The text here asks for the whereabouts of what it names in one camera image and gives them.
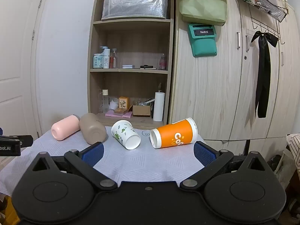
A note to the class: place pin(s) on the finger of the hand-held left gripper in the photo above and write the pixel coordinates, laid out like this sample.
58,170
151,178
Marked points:
24,140

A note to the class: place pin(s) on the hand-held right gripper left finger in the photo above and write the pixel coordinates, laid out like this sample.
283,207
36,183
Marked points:
93,154

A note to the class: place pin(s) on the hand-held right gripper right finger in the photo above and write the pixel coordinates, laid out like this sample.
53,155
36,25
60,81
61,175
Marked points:
204,154

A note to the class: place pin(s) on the taupe cup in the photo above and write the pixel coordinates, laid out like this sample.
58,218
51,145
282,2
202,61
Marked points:
92,127

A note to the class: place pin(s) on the white floral paper cup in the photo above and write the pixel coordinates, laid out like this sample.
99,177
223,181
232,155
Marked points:
124,133

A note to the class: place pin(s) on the orange paper cup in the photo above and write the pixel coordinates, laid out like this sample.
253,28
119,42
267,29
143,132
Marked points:
173,133

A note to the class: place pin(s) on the pink cup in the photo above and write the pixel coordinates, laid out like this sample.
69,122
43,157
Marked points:
64,127

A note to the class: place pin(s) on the pink flat pad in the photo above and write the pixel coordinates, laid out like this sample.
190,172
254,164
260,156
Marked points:
110,114

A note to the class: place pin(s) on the pale patterned tablecloth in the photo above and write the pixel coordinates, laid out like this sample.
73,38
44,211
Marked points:
140,164

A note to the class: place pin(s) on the brown flat box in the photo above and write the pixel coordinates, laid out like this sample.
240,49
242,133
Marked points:
120,110

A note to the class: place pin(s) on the white small bowl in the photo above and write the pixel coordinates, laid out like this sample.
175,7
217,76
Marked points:
114,104

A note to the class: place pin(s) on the clear bottle beige cap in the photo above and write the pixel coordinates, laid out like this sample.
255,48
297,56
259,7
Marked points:
105,102

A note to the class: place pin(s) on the yellow floral box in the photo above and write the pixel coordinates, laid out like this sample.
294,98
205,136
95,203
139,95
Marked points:
123,102

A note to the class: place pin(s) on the yellow cardboard item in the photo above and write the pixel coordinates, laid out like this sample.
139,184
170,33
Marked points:
8,212

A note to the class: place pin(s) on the brown cardboard box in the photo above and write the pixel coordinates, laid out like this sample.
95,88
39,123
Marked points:
141,111

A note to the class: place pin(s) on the white paper towel roll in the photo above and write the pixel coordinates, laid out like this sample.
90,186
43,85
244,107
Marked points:
159,107

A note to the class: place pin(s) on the light wooden wardrobe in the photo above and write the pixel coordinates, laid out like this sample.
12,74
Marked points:
211,86

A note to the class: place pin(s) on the white door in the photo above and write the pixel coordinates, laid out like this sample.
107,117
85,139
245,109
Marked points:
16,51

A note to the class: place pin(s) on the patterned white box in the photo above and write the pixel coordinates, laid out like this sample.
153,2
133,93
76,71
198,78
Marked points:
294,147

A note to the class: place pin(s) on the wooden shelf unit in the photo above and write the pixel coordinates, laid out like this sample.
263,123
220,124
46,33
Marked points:
130,70

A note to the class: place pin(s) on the green label jar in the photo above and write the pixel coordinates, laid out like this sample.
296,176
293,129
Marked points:
98,62

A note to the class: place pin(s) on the flat white box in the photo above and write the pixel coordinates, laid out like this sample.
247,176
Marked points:
127,66

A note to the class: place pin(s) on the red liquid bottle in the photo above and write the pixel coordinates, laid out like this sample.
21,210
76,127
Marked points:
113,61

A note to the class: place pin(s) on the white pump bottle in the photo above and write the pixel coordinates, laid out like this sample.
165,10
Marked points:
106,58

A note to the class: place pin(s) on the black ribbon bow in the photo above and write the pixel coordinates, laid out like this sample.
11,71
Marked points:
263,75

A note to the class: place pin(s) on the pink small bottle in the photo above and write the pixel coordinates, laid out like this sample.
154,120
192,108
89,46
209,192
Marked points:
163,63

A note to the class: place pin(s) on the flat black case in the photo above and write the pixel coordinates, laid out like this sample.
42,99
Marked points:
148,67

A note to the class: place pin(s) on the teal pouch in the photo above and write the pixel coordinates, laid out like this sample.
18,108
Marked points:
204,45

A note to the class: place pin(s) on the green cushion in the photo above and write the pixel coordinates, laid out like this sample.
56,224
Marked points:
202,8

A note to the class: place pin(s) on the silver wrapped storage box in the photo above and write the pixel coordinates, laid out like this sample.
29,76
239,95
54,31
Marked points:
134,5

